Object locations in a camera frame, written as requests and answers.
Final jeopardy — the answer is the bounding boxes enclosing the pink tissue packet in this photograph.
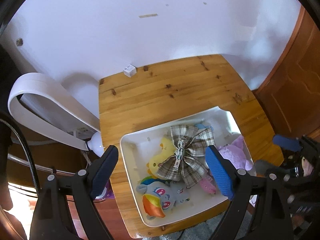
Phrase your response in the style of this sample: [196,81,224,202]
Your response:
[199,172,216,194]

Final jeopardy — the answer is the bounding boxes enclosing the purple plush toy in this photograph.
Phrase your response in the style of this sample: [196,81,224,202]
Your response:
[217,135,253,171]

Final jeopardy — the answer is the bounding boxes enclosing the plaid fabric bow clip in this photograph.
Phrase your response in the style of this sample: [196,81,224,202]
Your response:
[156,125,215,189]

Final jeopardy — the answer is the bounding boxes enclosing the blue rainbow pony plush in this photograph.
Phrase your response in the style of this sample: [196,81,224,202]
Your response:
[136,177,190,220]

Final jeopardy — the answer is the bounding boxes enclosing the yellow plush toy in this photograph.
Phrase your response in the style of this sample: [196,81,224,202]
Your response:
[146,136,176,179]

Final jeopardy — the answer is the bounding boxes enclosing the white dog plush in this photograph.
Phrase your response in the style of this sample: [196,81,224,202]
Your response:
[194,122,214,132]

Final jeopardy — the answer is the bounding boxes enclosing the white round lamp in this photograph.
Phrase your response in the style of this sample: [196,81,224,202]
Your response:
[86,132,105,157]

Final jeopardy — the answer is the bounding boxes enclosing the wooden door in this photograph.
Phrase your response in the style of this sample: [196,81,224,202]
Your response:
[255,7,319,140]

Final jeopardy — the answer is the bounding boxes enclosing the grey fluffy rug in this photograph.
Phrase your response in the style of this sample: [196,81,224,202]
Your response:
[143,211,252,240]

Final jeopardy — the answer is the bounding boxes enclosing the white plastic tray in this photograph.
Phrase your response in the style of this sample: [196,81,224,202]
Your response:
[120,107,255,228]

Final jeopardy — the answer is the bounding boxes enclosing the wooden table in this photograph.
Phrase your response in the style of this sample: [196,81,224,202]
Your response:
[98,54,284,239]

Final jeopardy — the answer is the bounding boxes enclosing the white curved fan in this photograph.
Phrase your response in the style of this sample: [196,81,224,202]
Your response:
[8,73,100,151]

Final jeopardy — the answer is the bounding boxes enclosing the small white box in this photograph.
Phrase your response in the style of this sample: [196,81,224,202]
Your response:
[123,65,137,77]

